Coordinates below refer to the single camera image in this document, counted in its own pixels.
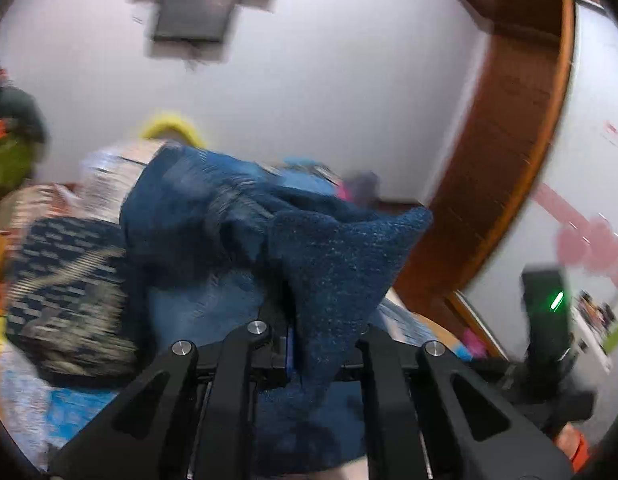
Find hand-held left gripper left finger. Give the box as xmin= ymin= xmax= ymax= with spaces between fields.
xmin=48 ymin=304 xmax=296 ymax=480

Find blue denim jeans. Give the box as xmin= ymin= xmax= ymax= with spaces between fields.
xmin=120 ymin=147 xmax=434 ymax=476

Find red striped cloth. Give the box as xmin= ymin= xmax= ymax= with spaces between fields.
xmin=0 ymin=185 xmax=84 ymax=226

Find wooden door frame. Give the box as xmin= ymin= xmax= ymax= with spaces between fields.
xmin=454 ymin=0 xmax=580 ymax=361

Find yellow cloth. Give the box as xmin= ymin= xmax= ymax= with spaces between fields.
xmin=141 ymin=112 xmax=210 ymax=150

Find grey backpack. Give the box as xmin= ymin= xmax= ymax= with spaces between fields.
xmin=346 ymin=171 xmax=382 ymax=206

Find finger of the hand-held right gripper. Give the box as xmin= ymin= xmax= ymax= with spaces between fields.
xmin=474 ymin=356 xmax=524 ymax=391

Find pink door decoration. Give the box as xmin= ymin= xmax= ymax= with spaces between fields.
xmin=534 ymin=185 xmax=618 ymax=273

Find blue patchwork quilt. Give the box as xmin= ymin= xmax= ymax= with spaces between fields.
xmin=0 ymin=345 xmax=124 ymax=471

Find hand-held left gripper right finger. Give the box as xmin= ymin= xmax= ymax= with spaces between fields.
xmin=355 ymin=327 xmax=573 ymax=480

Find dark patterned cloth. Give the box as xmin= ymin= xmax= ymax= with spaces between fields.
xmin=6 ymin=217 xmax=140 ymax=381

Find dark green jacket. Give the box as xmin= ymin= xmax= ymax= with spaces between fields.
xmin=0 ymin=82 xmax=50 ymax=213

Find white door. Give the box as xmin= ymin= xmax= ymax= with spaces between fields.
xmin=464 ymin=0 xmax=618 ymax=376

